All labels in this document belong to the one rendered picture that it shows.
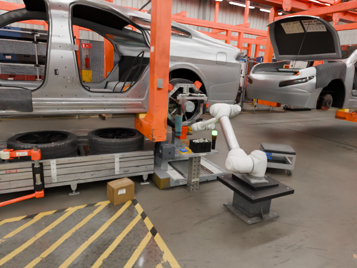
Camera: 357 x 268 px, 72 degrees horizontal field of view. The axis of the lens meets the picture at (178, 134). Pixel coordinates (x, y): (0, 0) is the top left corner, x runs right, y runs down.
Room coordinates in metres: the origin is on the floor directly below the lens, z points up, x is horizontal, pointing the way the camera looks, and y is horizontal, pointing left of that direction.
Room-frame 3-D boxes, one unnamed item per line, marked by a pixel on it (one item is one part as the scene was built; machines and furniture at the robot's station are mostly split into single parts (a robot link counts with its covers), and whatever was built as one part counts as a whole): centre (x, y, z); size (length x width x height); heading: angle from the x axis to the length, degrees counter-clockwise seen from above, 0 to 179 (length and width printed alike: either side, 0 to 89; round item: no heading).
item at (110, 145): (2.88, 0.75, 0.39); 0.66 x 0.66 x 0.24
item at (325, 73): (4.74, -2.69, 1.36); 0.71 x 0.30 x 0.51; 117
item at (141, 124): (2.95, 0.39, 0.69); 0.52 x 0.17 x 0.35; 27
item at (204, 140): (2.55, -0.24, 0.51); 0.20 x 0.14 x 0.13; 113
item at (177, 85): (3.21, -0.05, 0.85); 0.54 x 0.07 x 0.54; 117
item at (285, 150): (3.27, -1.37, 0.17); 0.43 x 0.36 x 0.34; 82
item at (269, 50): (6.75, -2.40, 1.75); 0.68 x 0.16 x 2.46; 27
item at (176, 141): (3.36, 0.03, 0.32); 0.40 x 0.30 x 0.28; 117
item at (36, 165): (2.10, 1.27, 0.30); 0.09 x 0.05 x 0.50; 117
